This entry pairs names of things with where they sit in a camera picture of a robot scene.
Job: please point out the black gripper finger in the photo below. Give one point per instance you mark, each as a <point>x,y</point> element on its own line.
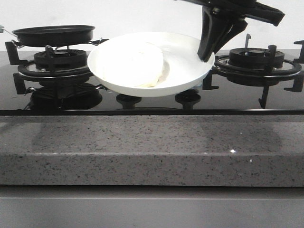
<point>230,32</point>
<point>214,29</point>

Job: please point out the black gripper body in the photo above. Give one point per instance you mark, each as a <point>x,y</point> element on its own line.
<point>240,9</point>

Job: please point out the white plate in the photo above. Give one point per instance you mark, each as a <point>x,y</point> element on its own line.
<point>182,67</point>

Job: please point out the fried egg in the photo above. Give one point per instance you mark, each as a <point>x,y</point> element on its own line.
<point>132,65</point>

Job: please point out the black frying pan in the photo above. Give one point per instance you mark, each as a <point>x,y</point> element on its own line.
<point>55,36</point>

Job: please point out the black right gas burner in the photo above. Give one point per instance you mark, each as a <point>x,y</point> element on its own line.
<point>250,58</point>

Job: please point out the black gas burner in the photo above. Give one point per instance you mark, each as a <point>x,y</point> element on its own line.
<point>250,58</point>
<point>63,59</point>

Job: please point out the black right pan support grate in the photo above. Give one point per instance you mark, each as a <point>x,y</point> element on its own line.
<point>278,70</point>

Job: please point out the black pan support grate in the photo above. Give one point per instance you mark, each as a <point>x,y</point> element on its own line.
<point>51,83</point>
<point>278,70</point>

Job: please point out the black left gas burner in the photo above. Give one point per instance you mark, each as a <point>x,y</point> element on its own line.
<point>63,59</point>

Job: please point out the black glass cooktop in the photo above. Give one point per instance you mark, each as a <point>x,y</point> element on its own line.
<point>217,95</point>

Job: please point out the black left pan support grate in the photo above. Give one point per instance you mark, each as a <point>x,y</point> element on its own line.
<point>51,83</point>

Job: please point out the grey cabinet drawer front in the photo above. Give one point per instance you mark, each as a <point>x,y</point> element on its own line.
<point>141,207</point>

